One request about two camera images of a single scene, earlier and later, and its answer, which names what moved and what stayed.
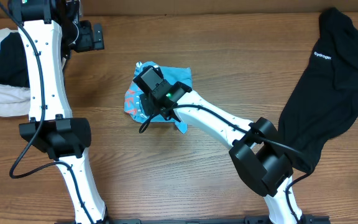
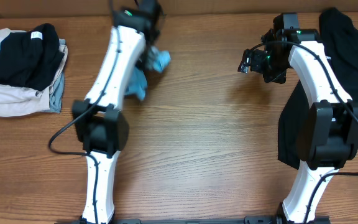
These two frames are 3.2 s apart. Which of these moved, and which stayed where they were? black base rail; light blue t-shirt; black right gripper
Moved: light blue t-shirt; black right gripper
Stayed: black base rail
